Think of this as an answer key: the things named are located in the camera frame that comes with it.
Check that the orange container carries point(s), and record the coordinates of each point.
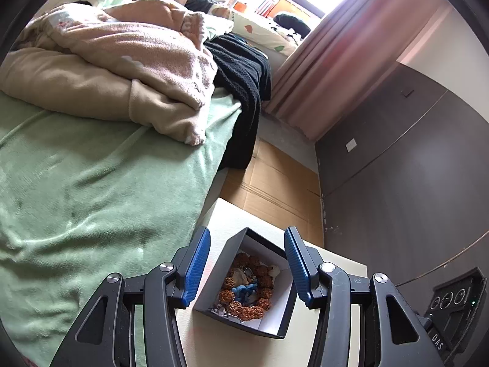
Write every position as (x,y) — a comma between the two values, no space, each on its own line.
(239,7)

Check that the pink fleece blanket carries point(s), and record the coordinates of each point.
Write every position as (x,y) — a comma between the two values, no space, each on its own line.
(152,46)

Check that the printed window seat cushion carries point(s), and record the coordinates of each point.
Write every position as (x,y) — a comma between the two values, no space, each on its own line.
(263,34)

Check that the flat cardboard sheet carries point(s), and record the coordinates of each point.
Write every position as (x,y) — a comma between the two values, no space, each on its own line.
(275,183)

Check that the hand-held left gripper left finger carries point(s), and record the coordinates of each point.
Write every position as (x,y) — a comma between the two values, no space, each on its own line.
(195,267)

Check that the black gift box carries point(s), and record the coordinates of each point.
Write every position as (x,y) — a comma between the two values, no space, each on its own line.
(208,290)

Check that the wide pink curtain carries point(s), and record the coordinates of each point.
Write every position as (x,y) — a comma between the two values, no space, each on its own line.
(336,65)

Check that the row of books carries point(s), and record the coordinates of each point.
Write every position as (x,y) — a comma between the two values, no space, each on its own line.
(266,7)

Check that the beige blanket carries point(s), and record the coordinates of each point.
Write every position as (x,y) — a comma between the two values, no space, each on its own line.
(57,84)

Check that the small blue figurine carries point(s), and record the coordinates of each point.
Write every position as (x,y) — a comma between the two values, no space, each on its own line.
(244,292)

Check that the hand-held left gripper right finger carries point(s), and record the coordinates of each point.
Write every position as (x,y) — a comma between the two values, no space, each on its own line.
(296,267)

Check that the white wall socket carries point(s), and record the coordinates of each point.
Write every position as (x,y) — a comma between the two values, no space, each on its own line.
(351,145)

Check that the pale green quilt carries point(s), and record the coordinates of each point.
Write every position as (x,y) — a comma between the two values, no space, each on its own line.
(216,26)

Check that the black cushion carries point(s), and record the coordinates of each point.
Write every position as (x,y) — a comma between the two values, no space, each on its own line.
(292,23)

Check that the green bed sheet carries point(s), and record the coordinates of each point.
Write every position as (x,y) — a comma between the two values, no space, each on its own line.
(95,198)

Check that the black knit blanket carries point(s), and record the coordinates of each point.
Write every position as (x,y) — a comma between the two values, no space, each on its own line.
(240,84)

